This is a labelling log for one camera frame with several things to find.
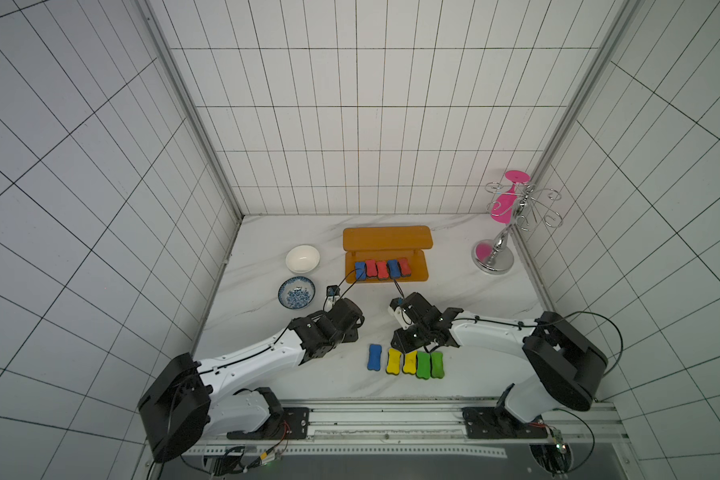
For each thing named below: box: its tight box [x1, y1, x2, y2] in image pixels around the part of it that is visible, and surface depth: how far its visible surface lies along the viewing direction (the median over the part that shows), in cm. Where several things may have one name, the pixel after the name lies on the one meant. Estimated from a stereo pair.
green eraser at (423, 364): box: [417, 351, 430, 379], surface depth 82 cm
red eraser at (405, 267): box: [398, 257, 412, 277], surface depth 103 cm
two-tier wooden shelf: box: [343, 226, 433, 283], surface depth 100 cm
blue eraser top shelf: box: [367, 344, 382, 371], surface depth 85 cm
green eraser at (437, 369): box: [431, 351, 445, 379], surface depth 83 cm
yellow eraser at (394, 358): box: [386, 348, 402, 375], surface depth 83 cm
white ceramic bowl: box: [285, 245, 321, 274], surface depth 103 cm
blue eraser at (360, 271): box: [355, 262, 366, 281], surface depth 102 cm
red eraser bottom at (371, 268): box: [366, 259, 378, 278], surface depth 102 cm
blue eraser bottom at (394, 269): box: [388, 259, 401, 279], surface depth 103 cm
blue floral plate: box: [278, 276, 316, 310], surface depth 97 cm
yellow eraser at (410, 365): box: [403, 350, 417, 375], surface depth 83 cm
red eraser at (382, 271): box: [376, 260, 389, 280], surface depth 102 cm
